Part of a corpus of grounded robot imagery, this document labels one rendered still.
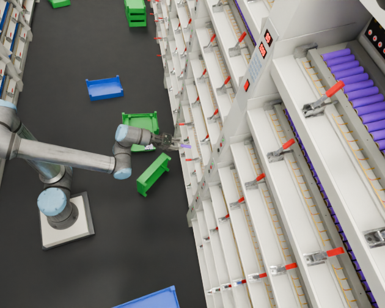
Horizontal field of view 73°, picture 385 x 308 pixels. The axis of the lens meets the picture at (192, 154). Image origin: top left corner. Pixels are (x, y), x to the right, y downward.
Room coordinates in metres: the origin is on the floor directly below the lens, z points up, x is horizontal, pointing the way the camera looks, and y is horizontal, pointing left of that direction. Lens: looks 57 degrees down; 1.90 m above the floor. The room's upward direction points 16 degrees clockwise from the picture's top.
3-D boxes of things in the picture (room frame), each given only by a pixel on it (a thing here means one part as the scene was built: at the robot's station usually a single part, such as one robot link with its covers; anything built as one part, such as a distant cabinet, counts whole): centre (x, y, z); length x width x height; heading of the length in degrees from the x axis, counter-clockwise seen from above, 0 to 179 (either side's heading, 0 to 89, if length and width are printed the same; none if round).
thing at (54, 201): (0.41, 0.71, 0.31); 0.17 x 0.15 x 0.18; 22
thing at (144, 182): (0.87, 0.24, 0.10); 0.30 x 0.08 x 0.20; 159
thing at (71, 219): (0.39, 0.70, 0.17); 0.19 x 0.19 x 0.10
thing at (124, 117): (1.34, 0.51, 0.04); 0.30 x 0.20 x 0.08; 114
